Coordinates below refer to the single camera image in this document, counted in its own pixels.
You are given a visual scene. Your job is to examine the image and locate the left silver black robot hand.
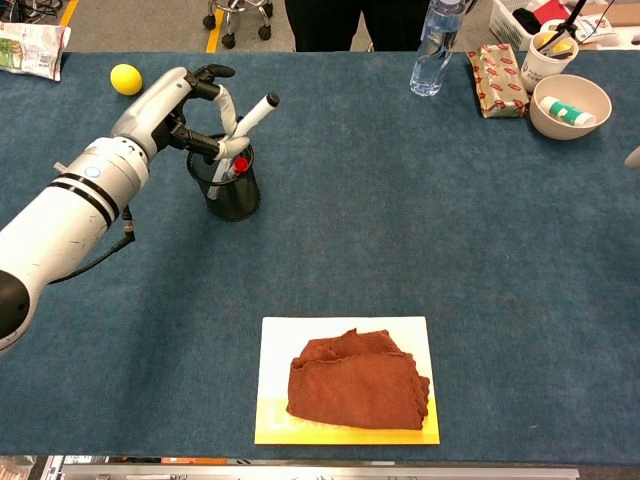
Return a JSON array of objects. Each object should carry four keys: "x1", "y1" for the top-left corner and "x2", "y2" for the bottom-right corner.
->
[{"x1": 110, "y1": 63, "x2": 251, "y2": 162}]

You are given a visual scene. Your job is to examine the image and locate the black-capped white marker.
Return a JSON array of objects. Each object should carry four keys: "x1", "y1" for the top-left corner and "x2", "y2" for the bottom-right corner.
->
[{"x1": 230, "y1": 92, "x2": 281, "y2": 141}]

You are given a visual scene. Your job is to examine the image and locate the black mesh pen cup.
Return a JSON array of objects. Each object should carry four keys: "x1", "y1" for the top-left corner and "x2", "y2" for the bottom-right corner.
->
[{"x1": 186, "y1": 132, "x2": 262, "y2": 222}]

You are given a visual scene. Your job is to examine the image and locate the white green glue stick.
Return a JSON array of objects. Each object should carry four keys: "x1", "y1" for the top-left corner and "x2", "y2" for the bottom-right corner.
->
[{"x1": 539, "y1": 95, "x2": 597, "y2": 128}]

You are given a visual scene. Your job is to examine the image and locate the beige bowl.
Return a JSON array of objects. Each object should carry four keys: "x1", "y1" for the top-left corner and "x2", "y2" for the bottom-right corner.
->
[{"x1": 528, "y1": 73, "x2": 614, "y2": 141}]

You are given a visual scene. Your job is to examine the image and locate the red-capped white marker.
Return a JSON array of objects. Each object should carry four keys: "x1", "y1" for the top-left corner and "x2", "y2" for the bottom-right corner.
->
[{"x1": 222, "y1": 156, "x2": 250, "y2": 182}]

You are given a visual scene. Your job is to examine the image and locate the chrome rolling stool base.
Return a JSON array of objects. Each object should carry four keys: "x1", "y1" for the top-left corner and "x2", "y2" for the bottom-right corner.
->
[{"x1": 202, "y1": 0, "x2": 275, "y2": 50}]

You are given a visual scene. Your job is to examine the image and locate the crumpled white green bag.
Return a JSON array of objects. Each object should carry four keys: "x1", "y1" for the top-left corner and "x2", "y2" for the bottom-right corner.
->
[{"x1": 0, "y1": 21, "x2": 72, "y2": 82}]

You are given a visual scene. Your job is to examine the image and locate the white paper cup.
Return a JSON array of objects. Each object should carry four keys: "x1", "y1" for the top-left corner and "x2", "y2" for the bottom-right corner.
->
[{"x1": 520, "y1": 30, "x2": 580, "y2": 94}]

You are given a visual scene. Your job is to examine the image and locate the yellow black clip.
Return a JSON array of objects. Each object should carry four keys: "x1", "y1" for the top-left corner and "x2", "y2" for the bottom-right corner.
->
[{"x1": 534, "y1": 30, "x2": 574, "y2": 59}]

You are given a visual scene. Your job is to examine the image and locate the white printed package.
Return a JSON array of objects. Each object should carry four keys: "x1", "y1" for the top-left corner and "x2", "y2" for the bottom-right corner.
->
[{"x1": 574, "y1": 13, "x2": 617, "y2": 45}]

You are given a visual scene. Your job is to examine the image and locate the brown cardboard box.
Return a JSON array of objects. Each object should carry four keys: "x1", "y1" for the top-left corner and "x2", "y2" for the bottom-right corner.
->
[{"x1": 584, "y1": 0, "x2": 640, "y2": 29}]

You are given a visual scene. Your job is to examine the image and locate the gold red-printed snack package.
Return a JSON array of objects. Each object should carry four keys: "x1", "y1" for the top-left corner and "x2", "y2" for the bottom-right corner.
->
[{"x1": 466, "y1": 42, "x2": 531, "y2": 120}]

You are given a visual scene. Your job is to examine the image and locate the red flat item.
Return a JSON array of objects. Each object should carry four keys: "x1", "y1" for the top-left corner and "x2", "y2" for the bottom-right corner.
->
[{"x1": 529, "y1": 0, "x2": 571, "y2": 21}]

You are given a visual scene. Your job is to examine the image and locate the black item in basket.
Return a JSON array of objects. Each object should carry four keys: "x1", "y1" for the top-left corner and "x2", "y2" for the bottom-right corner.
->
[{"x1": 512, "y1": 7, "x2": 542, "y2": 36}]

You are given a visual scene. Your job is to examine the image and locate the white plastic basket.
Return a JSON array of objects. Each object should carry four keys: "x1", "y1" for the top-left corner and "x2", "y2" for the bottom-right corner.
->
[{"x1": 488, "y1": 0, "x2": 571, "y2": 52}]

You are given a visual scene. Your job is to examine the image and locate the person in black trousers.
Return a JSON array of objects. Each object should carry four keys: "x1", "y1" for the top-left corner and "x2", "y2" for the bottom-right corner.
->
[{"x1": 283, "y1": 0, "x2": 431, "y2": 53}]

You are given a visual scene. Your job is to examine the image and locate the clear plastic water bottle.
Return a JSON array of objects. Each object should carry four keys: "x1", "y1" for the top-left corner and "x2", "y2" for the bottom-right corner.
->
[{"x1": 409, "y1": 0, "x2": 465, "y2": 98}]

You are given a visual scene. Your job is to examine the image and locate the blue felt table cover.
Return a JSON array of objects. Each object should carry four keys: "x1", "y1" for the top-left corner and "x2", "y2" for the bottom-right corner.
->
[{"x1": 0, "y1": 49, "x2": 640, "y2": 464}]

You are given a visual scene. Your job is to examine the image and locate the brown folded cloth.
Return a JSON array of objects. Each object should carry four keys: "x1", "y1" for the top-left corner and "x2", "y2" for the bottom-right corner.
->
[{"x1": 285, "y1": 327, "x2": 432, "y2": 432}]

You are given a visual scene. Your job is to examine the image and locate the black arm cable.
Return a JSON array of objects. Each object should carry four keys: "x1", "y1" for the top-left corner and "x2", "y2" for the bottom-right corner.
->
[{"x1": 47, "y1": 204, "x2": 137, "y2": 286}]

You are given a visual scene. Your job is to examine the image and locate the aluminium profile rail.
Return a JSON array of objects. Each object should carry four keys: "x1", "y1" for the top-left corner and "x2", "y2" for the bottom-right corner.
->
[{"x1": 59, "y1": 462, "x2": 581, "y2": 480}]

